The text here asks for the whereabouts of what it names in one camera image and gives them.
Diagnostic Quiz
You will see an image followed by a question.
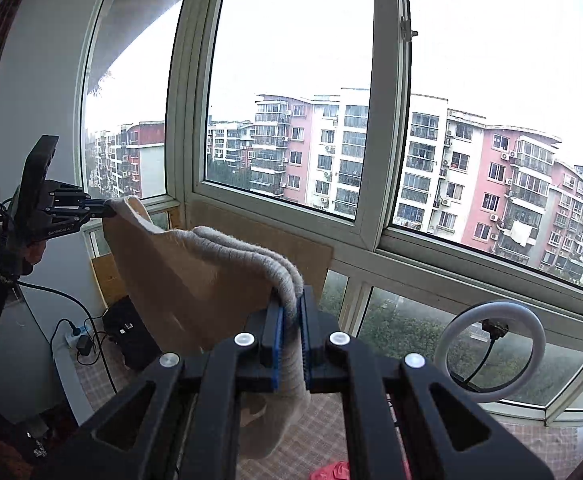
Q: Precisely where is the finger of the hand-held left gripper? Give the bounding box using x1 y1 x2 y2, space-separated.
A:
51 185 118 212
46 206 118 233

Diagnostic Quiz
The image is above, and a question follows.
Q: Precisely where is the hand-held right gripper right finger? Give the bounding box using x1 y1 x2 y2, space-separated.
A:
300 286 555 480

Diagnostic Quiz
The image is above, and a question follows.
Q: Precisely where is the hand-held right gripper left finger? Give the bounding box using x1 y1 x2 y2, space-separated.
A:
36 304 286 480

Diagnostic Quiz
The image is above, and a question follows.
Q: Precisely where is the beige knitted garment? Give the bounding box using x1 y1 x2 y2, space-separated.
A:
102 196 312 461

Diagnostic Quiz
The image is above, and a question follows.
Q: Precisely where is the red brick apartment building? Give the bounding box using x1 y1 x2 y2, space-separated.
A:
85 120 167 200

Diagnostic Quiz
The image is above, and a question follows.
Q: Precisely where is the wooden board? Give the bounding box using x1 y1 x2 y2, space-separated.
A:
90 255 128 307

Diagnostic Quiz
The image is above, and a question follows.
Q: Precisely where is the cardboard panel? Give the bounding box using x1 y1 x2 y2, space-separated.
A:
185 199 334 287

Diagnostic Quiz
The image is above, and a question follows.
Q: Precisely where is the black bag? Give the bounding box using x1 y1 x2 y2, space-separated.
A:
102 295 163 372

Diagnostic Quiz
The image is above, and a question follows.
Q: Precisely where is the white power strip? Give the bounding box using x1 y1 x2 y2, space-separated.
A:
65 326 92 348

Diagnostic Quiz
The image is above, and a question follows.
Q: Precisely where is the red cloth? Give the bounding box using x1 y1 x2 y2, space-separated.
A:
310 459 358 480

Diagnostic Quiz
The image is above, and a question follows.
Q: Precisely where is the pink and white apartment building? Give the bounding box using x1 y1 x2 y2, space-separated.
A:
206 87 583 291

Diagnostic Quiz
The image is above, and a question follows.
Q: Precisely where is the black cable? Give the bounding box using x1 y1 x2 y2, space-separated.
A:
15 280 119 396

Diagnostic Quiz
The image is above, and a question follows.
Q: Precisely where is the white ring light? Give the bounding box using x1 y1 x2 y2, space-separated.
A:
433 305 548 404

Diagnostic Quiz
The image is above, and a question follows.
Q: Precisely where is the black ring light stand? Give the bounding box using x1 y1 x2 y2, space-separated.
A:
451 319 510 391

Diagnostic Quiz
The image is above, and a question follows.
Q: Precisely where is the white window frame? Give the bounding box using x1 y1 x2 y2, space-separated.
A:
74 0 583 428

